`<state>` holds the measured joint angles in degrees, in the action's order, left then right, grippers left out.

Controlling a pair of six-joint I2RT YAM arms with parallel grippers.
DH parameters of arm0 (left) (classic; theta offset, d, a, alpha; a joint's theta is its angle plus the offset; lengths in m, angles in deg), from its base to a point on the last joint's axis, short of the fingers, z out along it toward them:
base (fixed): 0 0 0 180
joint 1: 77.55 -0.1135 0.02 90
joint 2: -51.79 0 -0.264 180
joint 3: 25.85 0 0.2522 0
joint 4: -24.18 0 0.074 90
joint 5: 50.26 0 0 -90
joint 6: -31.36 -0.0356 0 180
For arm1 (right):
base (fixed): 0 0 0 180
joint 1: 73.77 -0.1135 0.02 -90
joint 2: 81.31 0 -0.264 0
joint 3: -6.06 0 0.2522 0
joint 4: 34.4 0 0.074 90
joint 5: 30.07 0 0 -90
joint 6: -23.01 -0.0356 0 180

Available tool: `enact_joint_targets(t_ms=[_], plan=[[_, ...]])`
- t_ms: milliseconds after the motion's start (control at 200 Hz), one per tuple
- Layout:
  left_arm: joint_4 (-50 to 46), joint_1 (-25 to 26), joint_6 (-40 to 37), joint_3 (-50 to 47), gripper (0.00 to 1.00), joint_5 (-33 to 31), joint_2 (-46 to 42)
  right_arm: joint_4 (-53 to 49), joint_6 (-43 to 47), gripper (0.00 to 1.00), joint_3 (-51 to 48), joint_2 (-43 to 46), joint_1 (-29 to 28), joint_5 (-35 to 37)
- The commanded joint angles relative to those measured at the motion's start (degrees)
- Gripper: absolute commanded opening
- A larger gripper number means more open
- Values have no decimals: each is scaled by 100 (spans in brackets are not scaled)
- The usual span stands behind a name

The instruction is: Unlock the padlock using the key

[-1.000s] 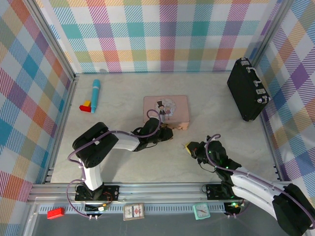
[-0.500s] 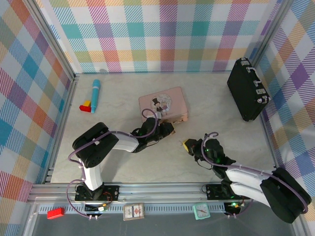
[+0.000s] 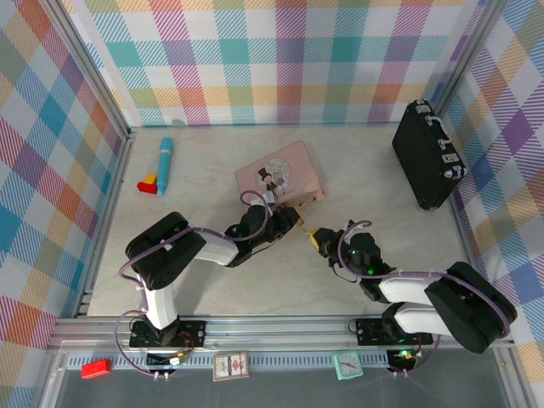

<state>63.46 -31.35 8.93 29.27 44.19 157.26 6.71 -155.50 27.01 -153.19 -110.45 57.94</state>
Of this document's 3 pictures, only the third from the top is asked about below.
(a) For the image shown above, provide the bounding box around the pink tin box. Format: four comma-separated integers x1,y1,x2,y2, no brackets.
235,141,326,210

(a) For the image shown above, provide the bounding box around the grey perforated cable tray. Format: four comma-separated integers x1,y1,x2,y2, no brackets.
63,352,396,371

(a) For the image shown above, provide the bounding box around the aluminium frame post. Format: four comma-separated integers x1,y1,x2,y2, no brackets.
432,0,509,118
47,0,133,141

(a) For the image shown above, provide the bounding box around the black briefcase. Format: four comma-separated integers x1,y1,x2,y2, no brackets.
391,98,468,213

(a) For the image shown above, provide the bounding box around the blue marker pen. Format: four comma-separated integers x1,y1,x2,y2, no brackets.
156,136,175,197

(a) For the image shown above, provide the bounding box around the small red box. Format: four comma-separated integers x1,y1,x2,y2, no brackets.
81,359,113,380

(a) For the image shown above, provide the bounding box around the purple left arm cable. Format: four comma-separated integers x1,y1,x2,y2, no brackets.
116,190,275,380

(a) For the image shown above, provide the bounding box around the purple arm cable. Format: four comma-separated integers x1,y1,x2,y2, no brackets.
335,219,511,379
116,190,275,380

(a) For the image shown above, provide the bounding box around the teal alarm clock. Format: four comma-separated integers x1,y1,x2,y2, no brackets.
332,351,366,381

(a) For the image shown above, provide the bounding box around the playing card box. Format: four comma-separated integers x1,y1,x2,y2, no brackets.
212,350,252,383

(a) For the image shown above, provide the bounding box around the aluminium frame rail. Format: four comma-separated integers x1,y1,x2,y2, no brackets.
75,128,138,319
492,344,535,408
38,339,69,408
46,314,518,354

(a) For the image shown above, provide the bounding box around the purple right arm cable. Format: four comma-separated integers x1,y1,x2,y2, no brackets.
335,219,511,379

